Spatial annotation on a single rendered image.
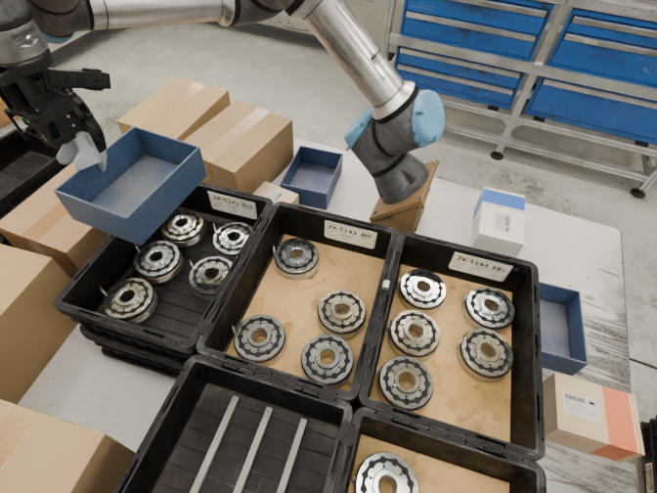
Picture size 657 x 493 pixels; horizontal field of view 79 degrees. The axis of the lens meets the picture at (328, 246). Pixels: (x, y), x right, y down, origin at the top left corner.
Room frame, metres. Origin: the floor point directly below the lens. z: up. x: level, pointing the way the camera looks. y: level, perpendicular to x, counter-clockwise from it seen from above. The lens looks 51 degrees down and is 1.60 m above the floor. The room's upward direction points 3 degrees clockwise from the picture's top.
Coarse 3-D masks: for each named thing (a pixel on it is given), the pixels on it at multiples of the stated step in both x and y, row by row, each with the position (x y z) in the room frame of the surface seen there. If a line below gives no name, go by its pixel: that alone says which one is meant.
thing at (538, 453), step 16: (400, 240) 0.56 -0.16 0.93; (416, 240) 0.57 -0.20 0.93; (432, 240) 0.57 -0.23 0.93; (400, 256) 0.52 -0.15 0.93; (496, 256) 0.53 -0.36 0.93; (384, 304) 0.40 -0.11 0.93; (384, 320) 0.36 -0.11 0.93; (368, 368) 0.27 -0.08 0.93; (368, 384) 0.24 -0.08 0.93; (368, 400) 0.21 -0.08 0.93; (400, 416) 0.19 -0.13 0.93; (416, 416) 0.19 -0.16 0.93; (448, 432) 0.17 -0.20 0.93; (464, 432) 0.17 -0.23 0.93; (544, 432) 0.18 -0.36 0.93; (496, 448) 0.15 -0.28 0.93; (512, 448) 0.15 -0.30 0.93; (544, 448) 0.15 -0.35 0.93
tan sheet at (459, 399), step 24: (456, 288) 0.51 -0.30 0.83; (456, 312) 0.45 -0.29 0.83; (384, 336) 0.38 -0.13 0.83; (456, 336) 0.39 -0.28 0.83; (504, 336) 0.39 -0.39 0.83; (384, 360) 0.33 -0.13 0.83; (432, 360) 0.33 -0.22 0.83; (456, 360) 0.34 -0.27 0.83; (408, 384) 0.28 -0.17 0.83; (456, 384) 0.28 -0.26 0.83; (480, 384) 0.29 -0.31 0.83; (504, 384) 0.29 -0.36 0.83; (432, 408) 0.24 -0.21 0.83; (456, 408) 0.24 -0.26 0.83; (480, 408) 0.24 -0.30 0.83; (504, 408) 0.24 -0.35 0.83; (480, 432) 0.20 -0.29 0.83; (504, 432) 0.20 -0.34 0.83
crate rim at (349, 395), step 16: (272, 208) 0.64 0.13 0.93; (288, 208) 0.65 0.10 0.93; (304, 208) 0.65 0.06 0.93; (352, 224) 0.61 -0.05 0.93; (368, 224) 0.61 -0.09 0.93; (256, 240) 0.54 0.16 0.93; (240, 272) 0.47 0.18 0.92; (384, 272) 0.48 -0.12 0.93; (224, 304) 0.38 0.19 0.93; (208, 336) 0.31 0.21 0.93; (368, 336) 0.33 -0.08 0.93; (208, 352) 0.28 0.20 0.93; (368, 352) 0.30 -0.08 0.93; (256, 368) 0.26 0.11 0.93; (272, 368) 0.26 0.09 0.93; (304, 384) 0.24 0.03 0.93; (320, 384) 0.24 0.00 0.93; (352, 384) 0.24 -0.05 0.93; (352, 400) 0.22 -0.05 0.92
